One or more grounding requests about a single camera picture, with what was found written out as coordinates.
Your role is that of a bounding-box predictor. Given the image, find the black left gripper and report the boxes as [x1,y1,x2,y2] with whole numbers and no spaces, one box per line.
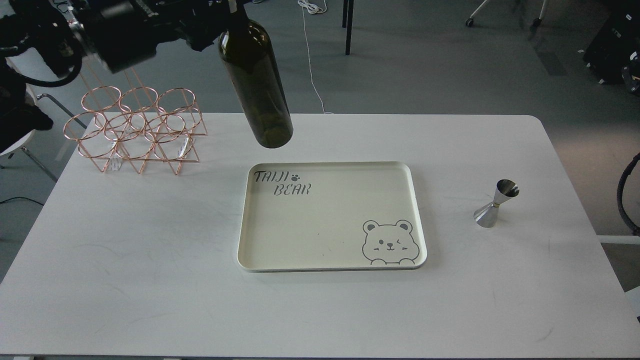
[80,0,229,73]

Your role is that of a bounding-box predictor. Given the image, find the dark green wine bottle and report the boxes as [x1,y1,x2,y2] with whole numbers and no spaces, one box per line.
[218,0,294,149]

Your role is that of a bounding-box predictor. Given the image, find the steel double jigger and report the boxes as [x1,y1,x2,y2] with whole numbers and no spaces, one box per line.
[473,178,520,228]

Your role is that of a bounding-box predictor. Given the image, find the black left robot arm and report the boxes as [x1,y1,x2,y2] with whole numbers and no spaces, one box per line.
[1,0,240,151]

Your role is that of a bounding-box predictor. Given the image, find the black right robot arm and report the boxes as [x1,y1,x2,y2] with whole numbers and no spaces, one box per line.
[621,51,640,96]

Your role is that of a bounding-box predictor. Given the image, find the black table leg right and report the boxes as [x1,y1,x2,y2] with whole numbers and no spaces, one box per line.
[342,0,355,56]

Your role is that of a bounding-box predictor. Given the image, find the cream bear print tray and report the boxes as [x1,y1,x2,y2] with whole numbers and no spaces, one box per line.
[237,161,428,272]

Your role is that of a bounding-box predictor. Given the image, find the white wheeled chair base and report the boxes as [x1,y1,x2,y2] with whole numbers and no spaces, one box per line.
[464,0,551,31]

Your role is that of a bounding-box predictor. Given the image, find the black equipment case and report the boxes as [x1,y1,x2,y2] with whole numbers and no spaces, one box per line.
[582,3,639,84]

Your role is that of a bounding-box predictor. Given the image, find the white floor cable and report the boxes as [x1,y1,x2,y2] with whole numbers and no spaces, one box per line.
[297,0,334,115]

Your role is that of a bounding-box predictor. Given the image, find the rose gold wire bottle rack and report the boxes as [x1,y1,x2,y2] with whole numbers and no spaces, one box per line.
[62,67,208,175]

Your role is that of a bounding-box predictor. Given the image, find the black corrugated cable right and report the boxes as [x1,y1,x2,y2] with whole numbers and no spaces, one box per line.
[616,152,640,237]

